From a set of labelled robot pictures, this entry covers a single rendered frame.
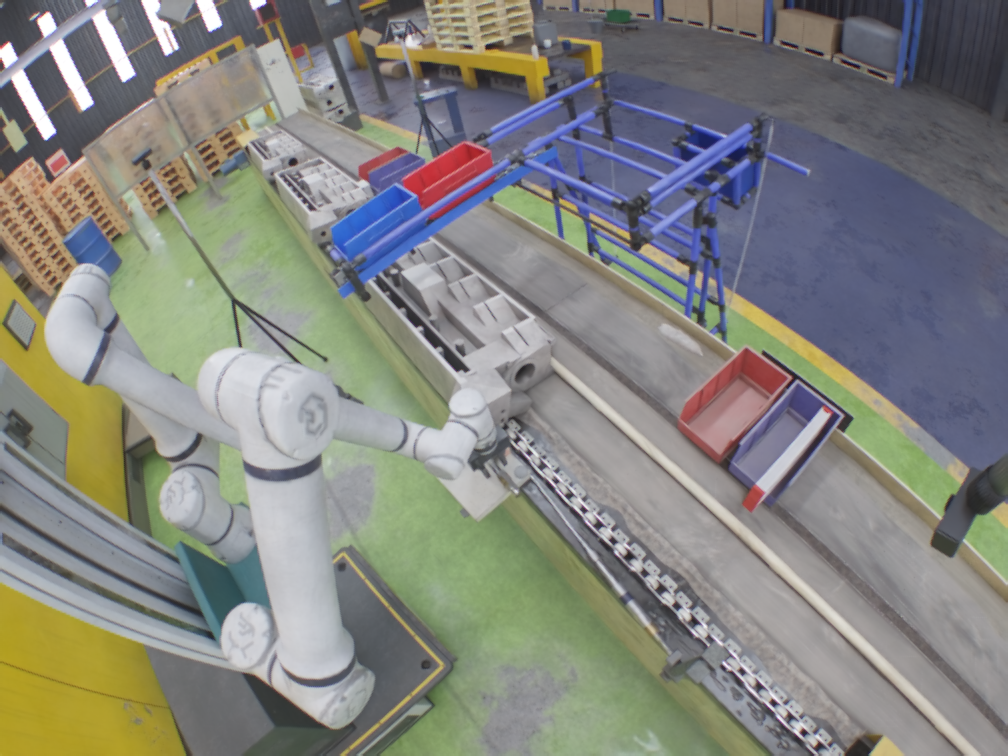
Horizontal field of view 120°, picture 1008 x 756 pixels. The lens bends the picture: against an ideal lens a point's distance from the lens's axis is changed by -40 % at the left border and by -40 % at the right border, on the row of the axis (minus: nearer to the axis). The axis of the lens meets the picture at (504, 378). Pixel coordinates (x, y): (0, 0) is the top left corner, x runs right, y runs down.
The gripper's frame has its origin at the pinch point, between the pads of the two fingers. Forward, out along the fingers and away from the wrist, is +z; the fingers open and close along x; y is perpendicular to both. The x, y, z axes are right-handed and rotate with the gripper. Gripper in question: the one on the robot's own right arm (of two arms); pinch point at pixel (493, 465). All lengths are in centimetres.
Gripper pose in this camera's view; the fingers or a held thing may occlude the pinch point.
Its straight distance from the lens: 142.4
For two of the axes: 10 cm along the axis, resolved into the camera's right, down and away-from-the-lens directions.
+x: 8.0, -5.4, 2.4
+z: 1.8, 6.1, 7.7
